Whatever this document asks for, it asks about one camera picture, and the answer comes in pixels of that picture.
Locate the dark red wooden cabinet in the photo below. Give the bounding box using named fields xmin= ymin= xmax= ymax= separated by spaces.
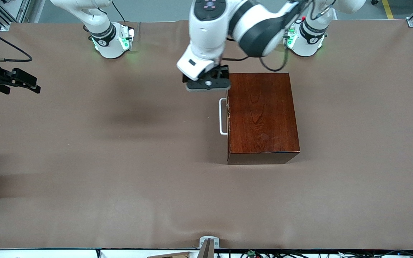
xmin=227 ymin=73 xmax=300 ymax=165

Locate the brown cardboard piece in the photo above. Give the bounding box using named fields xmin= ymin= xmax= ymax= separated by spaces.
xmin=146 ymin=252 xmax=193 ymax=258

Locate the aluminium frame rack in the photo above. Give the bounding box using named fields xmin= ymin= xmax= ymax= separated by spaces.
xmin=0 ymin=0 xmax=31 ymax=31

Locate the small metal bracket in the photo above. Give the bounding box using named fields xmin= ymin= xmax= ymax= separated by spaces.
xmin=199 ymin=236 xmax=220 ymax=249

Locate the thin black base cable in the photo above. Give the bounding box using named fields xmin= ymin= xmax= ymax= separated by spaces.
xmin=111 ymin=0 xmax=126 ymax=23

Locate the light wooden drawer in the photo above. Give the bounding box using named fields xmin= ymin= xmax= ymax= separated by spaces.
xmin=219 ymin=97 xmax=230 ymax=136

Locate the brown table cover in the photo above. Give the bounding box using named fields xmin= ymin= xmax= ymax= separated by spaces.
xmin=0 ymin=20 xmax=413 ymax=250

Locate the beige metal bar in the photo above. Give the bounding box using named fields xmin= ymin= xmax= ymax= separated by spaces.
xmin=196 ymin=239 xmax=215 ymax=258

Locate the yellow floor tape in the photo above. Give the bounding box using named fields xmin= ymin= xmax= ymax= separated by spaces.
xmin=382 ymin=0 xmax=394 ymax=19

